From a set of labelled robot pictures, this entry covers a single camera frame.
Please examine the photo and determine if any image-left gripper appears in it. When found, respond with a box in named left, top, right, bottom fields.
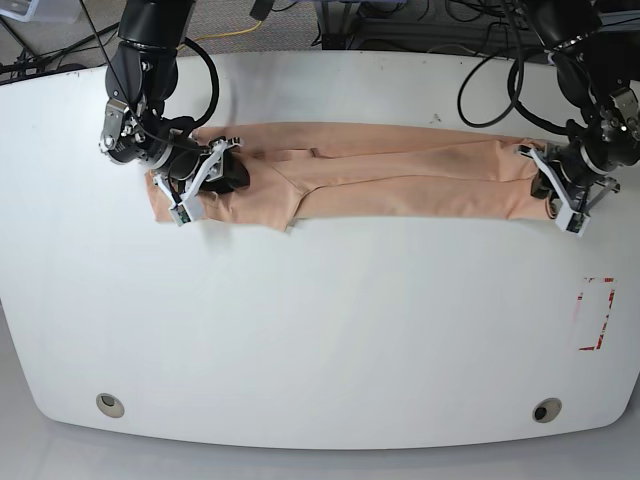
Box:
left=164, top=147, right=250, bottom=194

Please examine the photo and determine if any clear plastic storage box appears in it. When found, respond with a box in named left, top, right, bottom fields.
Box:
left=0, top=0, right=81, bottom=23

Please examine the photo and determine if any image-left arm black cable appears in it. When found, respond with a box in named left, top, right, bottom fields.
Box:
left=79, top=0, right=221, bottom=151

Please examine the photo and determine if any red tape rectangle marking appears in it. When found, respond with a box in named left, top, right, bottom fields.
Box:
left=573, top=277, right=617, bottom=352

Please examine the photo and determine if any left table cable grommet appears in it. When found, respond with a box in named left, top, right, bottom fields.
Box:
left=96, top=393, right=125, bottom=419

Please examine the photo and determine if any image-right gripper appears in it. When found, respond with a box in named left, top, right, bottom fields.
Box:
left=552, top=149, right=603, bottom=193

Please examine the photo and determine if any image-right white wrist camera mount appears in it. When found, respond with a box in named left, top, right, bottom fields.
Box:
left=517, top=144, right=620, bottom=237

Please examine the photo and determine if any yellow cable on floor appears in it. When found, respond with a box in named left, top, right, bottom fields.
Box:
left=192, top=17, right=261, bottom=44

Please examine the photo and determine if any peach T-shirt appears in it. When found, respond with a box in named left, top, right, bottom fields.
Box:
left=144, top=121, right=559, bottom=234

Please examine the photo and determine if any black tripod stand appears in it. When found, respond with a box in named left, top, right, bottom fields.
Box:
left=1, top=18, right=98, bottom=85

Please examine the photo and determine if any image-left white wrist camera mount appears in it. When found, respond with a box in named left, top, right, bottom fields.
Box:
left=151, top=136, right=242, bottom=226

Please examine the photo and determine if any right table cable grommet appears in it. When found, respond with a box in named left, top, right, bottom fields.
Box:
left=532, top=398, right=562, bottom=424

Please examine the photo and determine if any table cable grommet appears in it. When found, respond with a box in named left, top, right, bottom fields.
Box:
left=96, top=393, right=125, bottom=419
left=532, top=398, right=562, bottom=424

